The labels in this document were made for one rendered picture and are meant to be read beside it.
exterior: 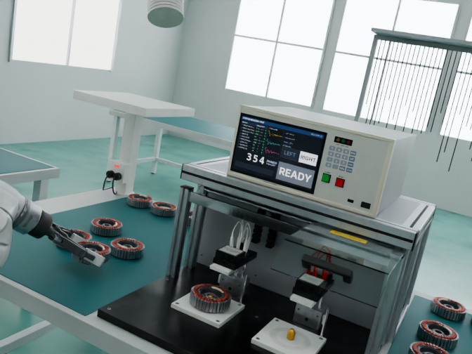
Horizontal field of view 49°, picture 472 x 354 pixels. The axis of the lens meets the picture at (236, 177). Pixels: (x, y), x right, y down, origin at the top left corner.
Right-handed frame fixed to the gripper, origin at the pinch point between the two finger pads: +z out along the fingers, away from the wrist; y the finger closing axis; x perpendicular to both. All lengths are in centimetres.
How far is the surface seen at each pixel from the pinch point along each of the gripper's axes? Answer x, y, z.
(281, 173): 49, 35, 14
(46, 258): -9.8, -9.5, -5.5
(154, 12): 90, -78, 1
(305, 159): 55, 41, 13
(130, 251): 5.7, -3.8, 14.1
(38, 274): -12.3, 0.5, -9.8
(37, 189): -6, -119, 23
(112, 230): 6.0, -23.8, 16.0
